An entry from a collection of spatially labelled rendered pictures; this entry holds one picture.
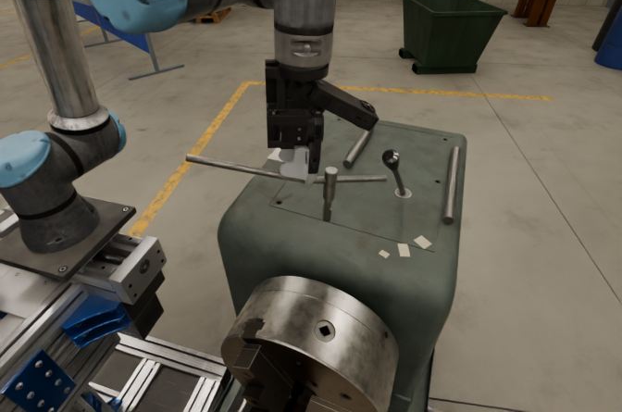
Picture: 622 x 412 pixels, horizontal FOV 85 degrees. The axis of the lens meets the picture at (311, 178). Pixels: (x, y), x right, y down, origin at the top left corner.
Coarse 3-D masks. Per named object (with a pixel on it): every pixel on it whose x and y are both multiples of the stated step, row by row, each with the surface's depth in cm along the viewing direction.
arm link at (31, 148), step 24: (0, 144) 67; (24, 144) 67; (48, 144) 68; (0, 168) 63; (24, 168) 64; (48, 168) 68; (72, 168) 73; (0, 192) 67; (24, 192) 66; (48, 192) 69; (72, 192) 75
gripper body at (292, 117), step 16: (272, 64) 46; (272, 80) 46; (288, 80) 46; (304, 80) 43; (272, 96) 48; (288, 96) 47; (304, 96) 47; (272, 112) 48; (288, 112) 47; (304, 112) 47; (320, 112) 48; (272, 128) 48; (288, 128) 48; (304, 128) 48; (320, 128) 49; (272, 144) 49; (288, 144) 49; (304, 144) 50
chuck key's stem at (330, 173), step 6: (330, 168) 58; (330, 174) 57; (336, 174) 57; (330, 180) 57; (336, 180) 58; (324, 186) 59; (330, 186) 58; (324, 192) 60; (330, 192) 59; (324, 198) 60; (330, 198) 60; (324, 204) 62; (330, 204) 61; (324, 210) 62; (330, 210) 62; (324, 216) 63
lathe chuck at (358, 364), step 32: (256, 320) 57; (288, 320) 54; (320, 320) 54; (352, 320) 55; (224, 352) 62; (288, 352) 52; (320, 352) 50; (352, 352) 52; (384, 352) 56; (320, 384) 54; (352, 384) 50; (384, 384) 54
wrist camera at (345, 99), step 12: (324, 84) 47; (312, 96) 46; (324, 96) 46; (336, 96) 47; (348, 96) 50; (324, 108) 47; (336, 108) 48; (348, 108) 48; (360, 108) 48; (372, 108) 51; (348, 120) 49; (360, 120) 49; (372, 120) 50
